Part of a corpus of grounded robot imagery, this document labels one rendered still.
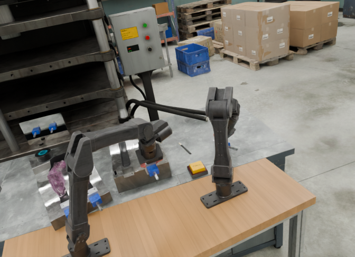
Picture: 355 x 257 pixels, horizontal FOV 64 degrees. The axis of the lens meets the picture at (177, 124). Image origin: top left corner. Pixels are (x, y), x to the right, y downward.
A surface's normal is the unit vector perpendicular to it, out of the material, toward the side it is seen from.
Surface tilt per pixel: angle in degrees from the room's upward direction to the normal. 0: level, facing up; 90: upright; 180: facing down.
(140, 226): 0
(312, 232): 0
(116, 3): 90
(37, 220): 0
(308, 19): 90
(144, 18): 90
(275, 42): 82
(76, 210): 88
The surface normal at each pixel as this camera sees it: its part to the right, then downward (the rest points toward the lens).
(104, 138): 0.68, 0.21
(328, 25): 0.41, 0.37
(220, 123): -0.33, 0.36
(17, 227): -0.16, -0.87
